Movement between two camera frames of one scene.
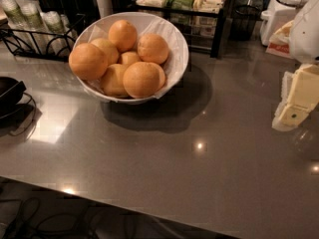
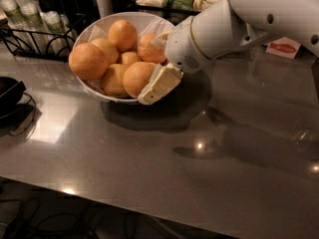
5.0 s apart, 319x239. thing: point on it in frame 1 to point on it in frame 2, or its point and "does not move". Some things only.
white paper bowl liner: [144, 23] does not move
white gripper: [305, 39] to [180, 49]
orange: [143, 79] does not move
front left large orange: [88, 62] does not move
